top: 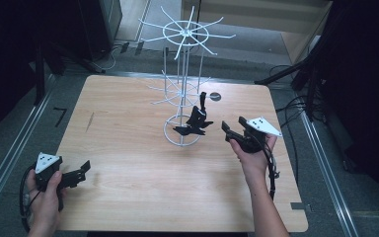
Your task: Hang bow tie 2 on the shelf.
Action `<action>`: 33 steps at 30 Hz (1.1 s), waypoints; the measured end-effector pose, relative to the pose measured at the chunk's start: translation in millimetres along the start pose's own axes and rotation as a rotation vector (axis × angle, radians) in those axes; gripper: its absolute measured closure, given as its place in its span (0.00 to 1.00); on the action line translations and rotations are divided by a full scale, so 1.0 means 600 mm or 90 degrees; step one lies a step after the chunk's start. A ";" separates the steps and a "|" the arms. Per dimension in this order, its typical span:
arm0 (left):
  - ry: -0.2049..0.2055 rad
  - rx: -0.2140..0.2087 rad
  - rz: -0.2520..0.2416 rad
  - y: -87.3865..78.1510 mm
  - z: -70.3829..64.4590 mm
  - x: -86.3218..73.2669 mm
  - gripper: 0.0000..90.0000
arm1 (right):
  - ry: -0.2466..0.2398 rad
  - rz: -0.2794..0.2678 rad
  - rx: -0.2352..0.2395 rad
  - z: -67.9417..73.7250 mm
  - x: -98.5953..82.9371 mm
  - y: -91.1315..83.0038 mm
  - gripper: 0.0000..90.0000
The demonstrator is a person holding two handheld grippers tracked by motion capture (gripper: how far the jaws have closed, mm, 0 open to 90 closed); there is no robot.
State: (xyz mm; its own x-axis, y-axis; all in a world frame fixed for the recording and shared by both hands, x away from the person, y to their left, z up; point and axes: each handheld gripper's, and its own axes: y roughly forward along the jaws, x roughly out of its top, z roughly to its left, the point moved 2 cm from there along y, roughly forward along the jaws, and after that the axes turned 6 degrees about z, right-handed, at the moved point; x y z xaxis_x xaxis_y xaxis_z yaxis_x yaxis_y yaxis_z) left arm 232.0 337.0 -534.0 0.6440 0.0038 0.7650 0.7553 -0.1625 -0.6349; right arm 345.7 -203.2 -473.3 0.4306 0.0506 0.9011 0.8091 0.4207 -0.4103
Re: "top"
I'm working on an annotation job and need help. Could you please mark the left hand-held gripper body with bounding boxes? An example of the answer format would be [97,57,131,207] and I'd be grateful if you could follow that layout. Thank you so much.
[33,151,67,194]

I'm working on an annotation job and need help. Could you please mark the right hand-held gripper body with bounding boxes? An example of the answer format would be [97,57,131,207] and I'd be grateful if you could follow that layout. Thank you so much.
[242,116,283,155]

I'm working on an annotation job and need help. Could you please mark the white wire display rack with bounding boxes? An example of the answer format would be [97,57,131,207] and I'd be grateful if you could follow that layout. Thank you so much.
[137,4,237,148]

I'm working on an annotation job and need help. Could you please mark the person's right hand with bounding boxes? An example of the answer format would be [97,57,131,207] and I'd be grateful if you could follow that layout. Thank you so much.
[228,133,278,182]

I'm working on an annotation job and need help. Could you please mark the person's left hand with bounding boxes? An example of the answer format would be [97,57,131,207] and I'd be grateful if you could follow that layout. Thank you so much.
[25,170,67,231]

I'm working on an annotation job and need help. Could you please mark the black metal stand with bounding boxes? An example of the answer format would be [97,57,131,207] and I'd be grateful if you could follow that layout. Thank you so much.
[254,19,335,121]
[33,36,107,107]

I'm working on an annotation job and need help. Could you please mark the black floor cables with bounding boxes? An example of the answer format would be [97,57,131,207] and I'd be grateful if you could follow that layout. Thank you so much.
[268,63,327,184]

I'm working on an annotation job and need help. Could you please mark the metal floor rail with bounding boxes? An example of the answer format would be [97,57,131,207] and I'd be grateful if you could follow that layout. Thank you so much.
[0,74,56,220]
[296,98,360,237]

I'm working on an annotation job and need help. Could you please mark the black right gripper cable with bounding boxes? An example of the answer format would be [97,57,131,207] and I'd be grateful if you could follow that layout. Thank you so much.
[256,131,281,201]

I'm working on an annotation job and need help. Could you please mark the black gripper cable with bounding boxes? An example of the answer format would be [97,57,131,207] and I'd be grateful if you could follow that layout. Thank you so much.
[256,131,281,201]
[19,164,43,234]

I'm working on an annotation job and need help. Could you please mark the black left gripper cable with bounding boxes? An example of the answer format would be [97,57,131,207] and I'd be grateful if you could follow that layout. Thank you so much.
[19,164,43,234]

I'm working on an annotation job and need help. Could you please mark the white floor cable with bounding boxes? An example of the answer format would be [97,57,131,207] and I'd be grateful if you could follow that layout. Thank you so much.
[102,44,122,72]

